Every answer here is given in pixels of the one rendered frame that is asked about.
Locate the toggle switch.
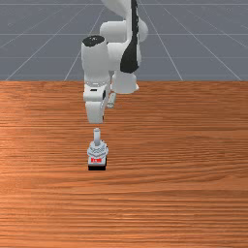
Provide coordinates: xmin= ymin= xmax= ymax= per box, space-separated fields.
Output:
xmin=86 ymin=127 xmax=109 ymax=171

